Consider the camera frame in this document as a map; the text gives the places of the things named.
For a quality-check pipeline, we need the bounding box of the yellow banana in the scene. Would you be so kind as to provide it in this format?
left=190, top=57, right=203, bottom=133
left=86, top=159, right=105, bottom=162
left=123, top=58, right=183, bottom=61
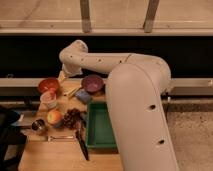
left=64, top=87, right=79, bottom=98

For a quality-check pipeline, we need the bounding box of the white pink cup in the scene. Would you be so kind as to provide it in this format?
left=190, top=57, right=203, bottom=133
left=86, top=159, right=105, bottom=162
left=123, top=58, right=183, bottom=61
left=40, top=91, right=57, bottom=109

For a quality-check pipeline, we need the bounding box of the small metal cup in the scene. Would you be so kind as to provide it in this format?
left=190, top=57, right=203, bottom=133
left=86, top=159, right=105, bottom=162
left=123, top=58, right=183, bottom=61
left=32, top=119, right=47, bottom=135

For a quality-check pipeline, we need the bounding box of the red orange bowl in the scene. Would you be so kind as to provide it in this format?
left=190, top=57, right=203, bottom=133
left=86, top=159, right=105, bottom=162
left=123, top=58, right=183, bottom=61
left=38, top=77, right=60, bottom=93

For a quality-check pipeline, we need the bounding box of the black handled knife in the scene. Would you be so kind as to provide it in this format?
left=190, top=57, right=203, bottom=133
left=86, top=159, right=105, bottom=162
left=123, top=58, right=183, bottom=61
left=75, top=122, right=89, bottom=161

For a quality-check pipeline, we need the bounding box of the brown pine cone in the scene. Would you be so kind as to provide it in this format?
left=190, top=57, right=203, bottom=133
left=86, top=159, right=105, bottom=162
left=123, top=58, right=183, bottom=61
left=63, top=108, right=82, bottom=129

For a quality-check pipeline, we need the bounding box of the purple bowl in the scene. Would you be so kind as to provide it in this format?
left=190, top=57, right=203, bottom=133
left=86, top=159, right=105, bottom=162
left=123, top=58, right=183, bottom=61
left=81, top=75, right=104, bottom=93

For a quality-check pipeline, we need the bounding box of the green plastic tray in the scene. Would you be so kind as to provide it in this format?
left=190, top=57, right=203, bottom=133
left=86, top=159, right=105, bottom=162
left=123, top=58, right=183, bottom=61
left=86, top=101, right=117, bottom=149

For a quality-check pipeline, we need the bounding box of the red yellow apple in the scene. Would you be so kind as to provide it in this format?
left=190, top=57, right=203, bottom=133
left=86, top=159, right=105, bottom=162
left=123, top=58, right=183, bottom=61
left=47, top=110, right=62, bottom=125

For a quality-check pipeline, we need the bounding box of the silver fork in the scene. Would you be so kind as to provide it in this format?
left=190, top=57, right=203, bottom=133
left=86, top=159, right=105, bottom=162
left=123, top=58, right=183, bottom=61
left=47, top=136, right=75, bottom=142

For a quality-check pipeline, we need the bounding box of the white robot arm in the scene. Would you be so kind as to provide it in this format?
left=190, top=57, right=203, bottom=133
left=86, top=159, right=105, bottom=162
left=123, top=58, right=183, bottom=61
left=59, top=40, right=179, bottom=171

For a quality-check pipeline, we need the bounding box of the black chair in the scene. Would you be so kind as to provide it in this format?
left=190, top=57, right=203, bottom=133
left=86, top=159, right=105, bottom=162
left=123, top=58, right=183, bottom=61
left=0, top=105, right=27, bottom=171

